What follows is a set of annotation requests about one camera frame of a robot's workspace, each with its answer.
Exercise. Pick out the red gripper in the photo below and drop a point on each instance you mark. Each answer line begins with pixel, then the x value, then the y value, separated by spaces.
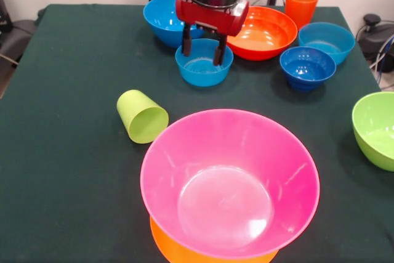
pixel 209 18

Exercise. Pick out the large pink bowl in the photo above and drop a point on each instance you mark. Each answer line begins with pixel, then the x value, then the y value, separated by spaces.
pixel 227 158

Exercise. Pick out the large light orange bowl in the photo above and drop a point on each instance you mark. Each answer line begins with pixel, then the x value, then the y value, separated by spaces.
pixel 172 250

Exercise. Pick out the small light blue bowl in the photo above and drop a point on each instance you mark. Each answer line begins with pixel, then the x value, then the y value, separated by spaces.
pixel 338 41
pixel 203 75

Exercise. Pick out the medium blue bowl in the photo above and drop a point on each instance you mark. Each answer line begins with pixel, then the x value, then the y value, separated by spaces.
pixel 160 19

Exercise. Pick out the shallow red-orange bowl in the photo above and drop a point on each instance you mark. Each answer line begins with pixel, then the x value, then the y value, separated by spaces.
pixel 271 35

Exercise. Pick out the light green cup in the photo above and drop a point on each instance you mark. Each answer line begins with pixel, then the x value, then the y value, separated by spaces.
pixel 135 109

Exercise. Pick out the red-orange cup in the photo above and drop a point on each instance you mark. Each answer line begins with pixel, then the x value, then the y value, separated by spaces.
pixel 301 7

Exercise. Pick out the small dark blue bowl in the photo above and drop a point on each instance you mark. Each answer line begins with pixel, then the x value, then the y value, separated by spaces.
pixel 307 69

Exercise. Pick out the dark green tablecloth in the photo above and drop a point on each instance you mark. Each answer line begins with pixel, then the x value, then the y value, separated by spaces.
pixel 61 152

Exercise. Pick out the dark grey chair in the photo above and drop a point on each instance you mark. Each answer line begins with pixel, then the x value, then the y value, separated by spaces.
pixel 18 38

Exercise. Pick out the light green bowl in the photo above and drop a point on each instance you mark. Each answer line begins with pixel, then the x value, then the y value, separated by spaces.
pixel 375 127

